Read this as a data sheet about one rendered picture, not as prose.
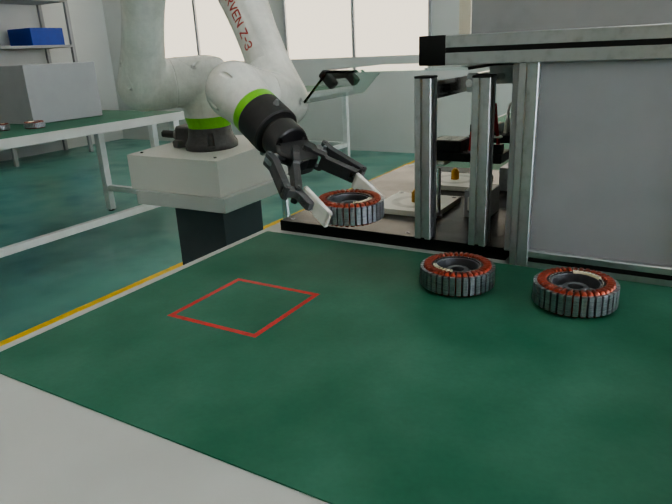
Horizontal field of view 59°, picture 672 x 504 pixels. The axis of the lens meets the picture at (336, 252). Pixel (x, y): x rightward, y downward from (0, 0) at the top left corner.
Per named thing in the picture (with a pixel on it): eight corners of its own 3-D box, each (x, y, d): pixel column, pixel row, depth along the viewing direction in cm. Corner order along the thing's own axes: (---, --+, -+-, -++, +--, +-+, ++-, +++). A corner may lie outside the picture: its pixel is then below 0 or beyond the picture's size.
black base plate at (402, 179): (280, 230, 125) (279, 219, 124) (406, 171, 177) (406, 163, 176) (505, 260, 102) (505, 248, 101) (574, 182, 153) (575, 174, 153)
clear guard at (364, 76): (303, 103, 115) (301, 71, 113) (362, 92, 134) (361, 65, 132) (467, 104, 99) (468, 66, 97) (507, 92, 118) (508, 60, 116)
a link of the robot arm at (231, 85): (185, 96, 113) (208, 43, 108) (235, 105, 123) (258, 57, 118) (224, 138, 107) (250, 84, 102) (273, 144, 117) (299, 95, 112)
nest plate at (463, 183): (415, 187, 147) (414, 182, 146) (437, 175, 159) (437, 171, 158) (474, 192, 139) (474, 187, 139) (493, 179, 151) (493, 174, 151)
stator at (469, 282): (459, 266, 99) (459, 245, 98) (510, 287, 90) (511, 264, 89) (405, 282, 94) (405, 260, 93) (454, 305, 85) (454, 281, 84)
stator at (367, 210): (302, 219, 98) (300, 197, 97) (350, 204, 106) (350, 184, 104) (349, 233, 91) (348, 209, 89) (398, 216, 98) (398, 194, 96)
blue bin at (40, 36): (10, 47, 692) (6, 29, 686) (42, 46, 726) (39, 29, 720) (32, 45, 672) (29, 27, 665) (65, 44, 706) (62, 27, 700)
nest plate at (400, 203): (369, 212, 127) (369, 206, 127) (399, 196, 139) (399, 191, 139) (435, 219, 120) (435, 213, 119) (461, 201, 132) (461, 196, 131)
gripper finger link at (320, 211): (307, 185, 95) (303, 185, 95) (333, 212, 92) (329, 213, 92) (302, 199, 97) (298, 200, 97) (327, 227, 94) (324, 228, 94)
